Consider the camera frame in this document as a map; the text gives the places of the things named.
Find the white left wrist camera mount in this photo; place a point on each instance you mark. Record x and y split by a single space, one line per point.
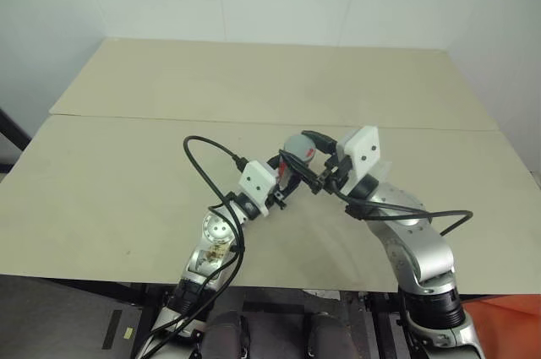
256 185

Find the yellow sticker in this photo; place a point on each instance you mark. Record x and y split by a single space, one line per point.
127 333

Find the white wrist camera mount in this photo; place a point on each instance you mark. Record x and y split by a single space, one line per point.
256 185
364 151

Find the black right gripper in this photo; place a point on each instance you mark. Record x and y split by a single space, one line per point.
336 177

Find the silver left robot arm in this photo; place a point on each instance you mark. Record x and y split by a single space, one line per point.
216 229

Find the jar with red white label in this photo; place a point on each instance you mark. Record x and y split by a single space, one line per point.
284 173

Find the black frame bar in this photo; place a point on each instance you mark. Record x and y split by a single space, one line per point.
12 139

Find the dark rounded pad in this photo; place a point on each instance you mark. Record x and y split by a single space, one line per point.
331 335
226 335

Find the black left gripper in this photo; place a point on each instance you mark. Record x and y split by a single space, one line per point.
280 199

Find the black tape strip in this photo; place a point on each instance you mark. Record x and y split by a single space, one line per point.
112 329

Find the black table frame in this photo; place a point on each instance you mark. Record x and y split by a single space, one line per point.
279 295

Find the orange sheet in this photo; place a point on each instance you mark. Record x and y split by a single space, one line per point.
507 325

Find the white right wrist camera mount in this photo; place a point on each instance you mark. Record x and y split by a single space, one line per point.
364 151

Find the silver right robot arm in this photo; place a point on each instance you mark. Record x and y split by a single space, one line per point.
418 249

